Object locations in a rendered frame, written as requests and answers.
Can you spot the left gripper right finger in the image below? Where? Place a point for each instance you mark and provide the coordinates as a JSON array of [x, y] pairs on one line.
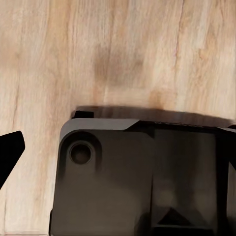
[[228, 146]]

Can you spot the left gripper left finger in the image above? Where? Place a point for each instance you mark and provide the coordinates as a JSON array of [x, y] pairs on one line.
[[12, 146]]

